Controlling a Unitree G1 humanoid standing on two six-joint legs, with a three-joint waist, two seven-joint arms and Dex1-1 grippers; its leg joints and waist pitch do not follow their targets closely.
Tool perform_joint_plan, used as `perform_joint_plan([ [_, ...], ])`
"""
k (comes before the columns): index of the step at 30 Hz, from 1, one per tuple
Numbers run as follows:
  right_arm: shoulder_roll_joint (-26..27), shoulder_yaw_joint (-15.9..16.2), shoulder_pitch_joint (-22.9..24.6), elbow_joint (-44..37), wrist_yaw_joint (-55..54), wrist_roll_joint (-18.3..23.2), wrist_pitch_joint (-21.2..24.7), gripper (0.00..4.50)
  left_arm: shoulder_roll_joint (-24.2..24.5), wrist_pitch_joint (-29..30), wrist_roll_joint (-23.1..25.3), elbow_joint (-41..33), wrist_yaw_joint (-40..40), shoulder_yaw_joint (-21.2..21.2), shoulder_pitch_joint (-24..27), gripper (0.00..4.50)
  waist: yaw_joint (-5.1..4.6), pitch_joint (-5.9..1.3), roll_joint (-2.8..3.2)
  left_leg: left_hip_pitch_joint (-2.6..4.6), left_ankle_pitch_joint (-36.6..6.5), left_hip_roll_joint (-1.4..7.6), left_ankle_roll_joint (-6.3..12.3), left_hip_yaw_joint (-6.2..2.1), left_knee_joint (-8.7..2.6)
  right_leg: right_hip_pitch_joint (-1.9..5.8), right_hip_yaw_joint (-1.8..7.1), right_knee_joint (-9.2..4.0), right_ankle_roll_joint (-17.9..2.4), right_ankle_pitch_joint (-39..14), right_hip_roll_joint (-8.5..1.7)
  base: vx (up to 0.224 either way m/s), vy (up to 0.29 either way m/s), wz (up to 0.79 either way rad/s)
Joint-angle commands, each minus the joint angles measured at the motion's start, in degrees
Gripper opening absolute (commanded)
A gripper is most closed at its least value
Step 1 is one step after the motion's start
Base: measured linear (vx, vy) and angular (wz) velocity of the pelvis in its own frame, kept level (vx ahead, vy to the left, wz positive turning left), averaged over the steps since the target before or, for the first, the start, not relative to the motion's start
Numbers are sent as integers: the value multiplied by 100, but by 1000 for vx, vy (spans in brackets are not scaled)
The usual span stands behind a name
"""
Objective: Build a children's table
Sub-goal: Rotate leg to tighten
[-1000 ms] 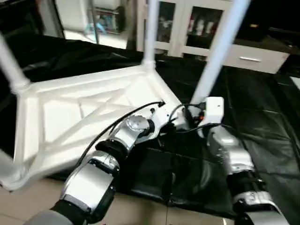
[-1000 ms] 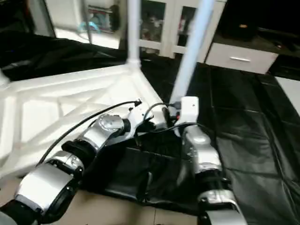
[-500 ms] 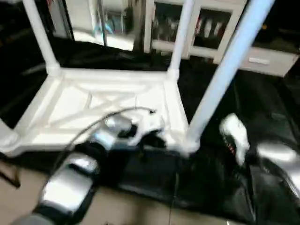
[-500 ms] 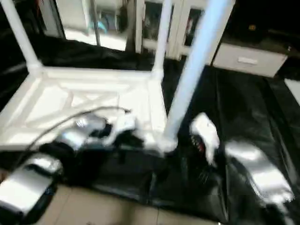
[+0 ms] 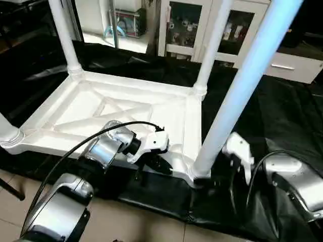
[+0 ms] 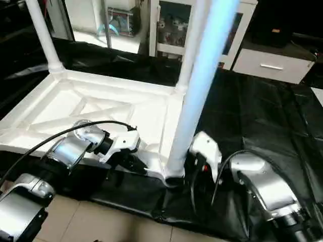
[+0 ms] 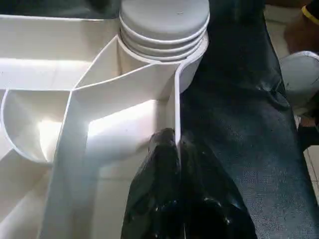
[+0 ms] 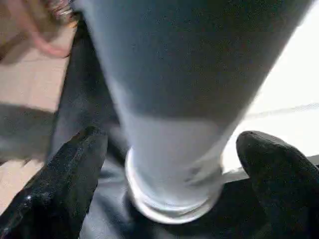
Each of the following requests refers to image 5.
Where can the white plastic table top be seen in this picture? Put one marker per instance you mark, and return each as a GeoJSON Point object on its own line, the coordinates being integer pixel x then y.
{"type": "Point", "coordinates": [101, 106]}

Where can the teal storage box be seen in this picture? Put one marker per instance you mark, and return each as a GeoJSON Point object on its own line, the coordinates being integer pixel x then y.
{"type": "Point", "coordinates": [126, 20]}

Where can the black metal stand leg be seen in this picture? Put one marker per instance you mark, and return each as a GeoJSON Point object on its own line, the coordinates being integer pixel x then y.
{"type": "Point", "coordinates": [11, 189]}

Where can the black work mat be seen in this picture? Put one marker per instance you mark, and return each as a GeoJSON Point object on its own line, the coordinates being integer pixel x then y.
{"type": "Point", "coordinates": [282, 111]}

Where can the white glass-door cabinet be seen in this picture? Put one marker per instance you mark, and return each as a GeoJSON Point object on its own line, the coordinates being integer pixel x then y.
{"type": "Point", "coordinates": [197, 25]}

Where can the white drawer unit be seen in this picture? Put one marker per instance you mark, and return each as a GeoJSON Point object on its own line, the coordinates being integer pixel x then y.
{"type": "Point", "coordinates": [292, 65]}

